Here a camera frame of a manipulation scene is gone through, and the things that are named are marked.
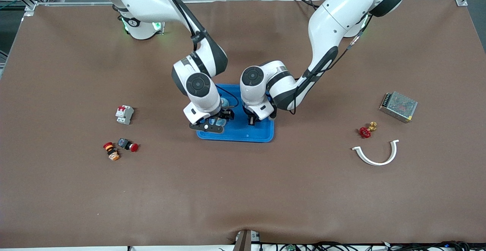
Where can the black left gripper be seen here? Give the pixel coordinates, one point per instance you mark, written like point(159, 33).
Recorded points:
point(251, 119)

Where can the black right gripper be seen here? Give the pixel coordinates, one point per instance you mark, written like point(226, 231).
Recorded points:
point(226, 114)

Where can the blue dome desk bell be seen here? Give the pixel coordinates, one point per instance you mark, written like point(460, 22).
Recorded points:
point(225, 103)
point(221, 122)

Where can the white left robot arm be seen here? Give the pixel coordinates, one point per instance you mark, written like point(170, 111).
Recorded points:
point(341, 11)

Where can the blue plastic tray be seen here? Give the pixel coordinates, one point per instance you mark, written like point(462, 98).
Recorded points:
point(243, 133)

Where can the brown table mat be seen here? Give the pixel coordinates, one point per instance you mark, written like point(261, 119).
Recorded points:
point(243, 190)

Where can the white red circuit breaker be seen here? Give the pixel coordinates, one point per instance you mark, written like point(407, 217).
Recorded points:
point(124, 115)

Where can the red pushbutton with blue block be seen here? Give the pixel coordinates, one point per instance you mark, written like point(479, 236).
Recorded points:
point(123, 143)

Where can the red emergency stop orange collar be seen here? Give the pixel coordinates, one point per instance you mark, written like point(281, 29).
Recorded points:
point(112, 153)

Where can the white curved pipe clamp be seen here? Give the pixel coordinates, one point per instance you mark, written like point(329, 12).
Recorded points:
point(374, 163)

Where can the metal mesh power supply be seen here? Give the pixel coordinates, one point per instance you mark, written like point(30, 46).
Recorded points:
point(398, 106)

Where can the table edge clamp bracket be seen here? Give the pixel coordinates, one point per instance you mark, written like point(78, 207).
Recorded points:
point(246, 241)

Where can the silver corner bracket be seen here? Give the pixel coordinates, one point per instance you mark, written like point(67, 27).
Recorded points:
point(29, 10)
point(461, 2)

